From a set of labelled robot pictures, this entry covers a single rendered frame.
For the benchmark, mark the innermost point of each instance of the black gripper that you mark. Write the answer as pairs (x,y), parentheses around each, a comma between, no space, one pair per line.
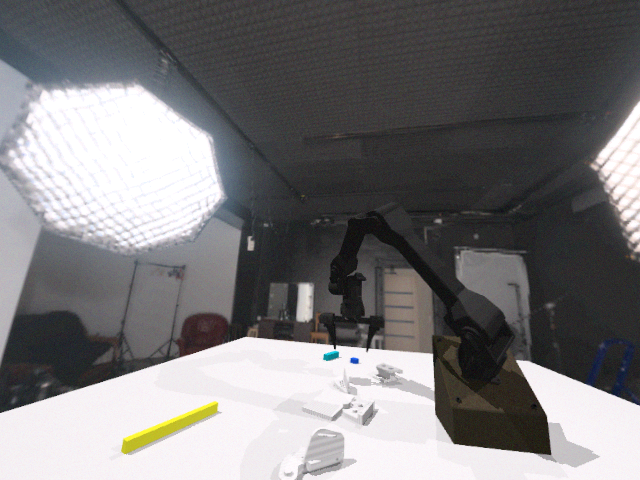
(352,308)

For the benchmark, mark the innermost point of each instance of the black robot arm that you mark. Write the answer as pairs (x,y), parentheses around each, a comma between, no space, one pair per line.
(485,336)

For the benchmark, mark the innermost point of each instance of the teal rectangular block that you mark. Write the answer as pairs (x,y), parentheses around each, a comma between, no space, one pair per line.
(331,355)

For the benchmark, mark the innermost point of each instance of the yellow flat bar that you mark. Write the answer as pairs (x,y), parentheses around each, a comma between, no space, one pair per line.
(163,429)

